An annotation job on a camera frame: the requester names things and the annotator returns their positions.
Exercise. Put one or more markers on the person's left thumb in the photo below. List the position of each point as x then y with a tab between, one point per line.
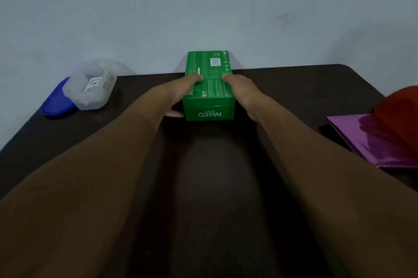
174	114

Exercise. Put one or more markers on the blue plastic lid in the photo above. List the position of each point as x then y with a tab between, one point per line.
57	103

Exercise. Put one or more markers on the person's left hand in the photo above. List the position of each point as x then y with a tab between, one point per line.
178	93

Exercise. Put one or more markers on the person's right forearm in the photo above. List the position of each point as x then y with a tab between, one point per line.
329	189

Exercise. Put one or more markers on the white clips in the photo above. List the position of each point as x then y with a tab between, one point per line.
93	83

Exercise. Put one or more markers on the red cap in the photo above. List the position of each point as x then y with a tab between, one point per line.
400	117

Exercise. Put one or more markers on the translucent plastic container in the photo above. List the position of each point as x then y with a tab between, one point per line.
89	86

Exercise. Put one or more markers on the green tissue box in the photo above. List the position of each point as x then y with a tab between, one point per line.
209	95

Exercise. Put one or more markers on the person's left forearm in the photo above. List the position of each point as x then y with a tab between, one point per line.
81	183

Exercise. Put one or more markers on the person's right fingers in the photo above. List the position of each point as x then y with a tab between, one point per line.
228	78

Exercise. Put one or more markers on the purple glossy paper sheet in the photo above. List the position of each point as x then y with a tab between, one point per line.
375	144

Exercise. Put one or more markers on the person's right hand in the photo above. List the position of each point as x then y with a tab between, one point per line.
243	95

